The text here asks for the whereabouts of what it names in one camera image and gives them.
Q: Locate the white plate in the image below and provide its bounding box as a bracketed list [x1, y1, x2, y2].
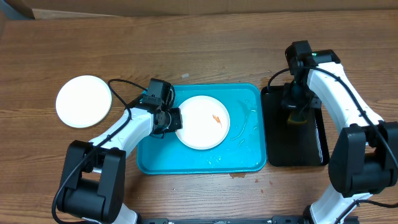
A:
[176, 95, 230, 150]
[55, 75, 112, 128]

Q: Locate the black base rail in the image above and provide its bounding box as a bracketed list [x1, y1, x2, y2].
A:
[137, 215, 311, 224]

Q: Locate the teal plastic tray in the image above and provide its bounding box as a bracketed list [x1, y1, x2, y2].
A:
[137, 83, 267, 175]

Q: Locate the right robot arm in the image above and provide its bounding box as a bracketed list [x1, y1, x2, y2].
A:
[282, 40, 397, 223]

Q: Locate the yellow green sponge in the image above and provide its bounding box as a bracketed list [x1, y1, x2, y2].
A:
[287, 111, 307, 125]

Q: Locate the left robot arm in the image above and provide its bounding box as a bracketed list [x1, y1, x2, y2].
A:
[52, 78, 182, 223]

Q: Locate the cardboard sheet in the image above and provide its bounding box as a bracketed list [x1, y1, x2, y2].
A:
[1, 0, 397, 19]

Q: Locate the black water tray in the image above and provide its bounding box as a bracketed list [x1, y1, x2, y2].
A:
[261, 84, 330, 167]

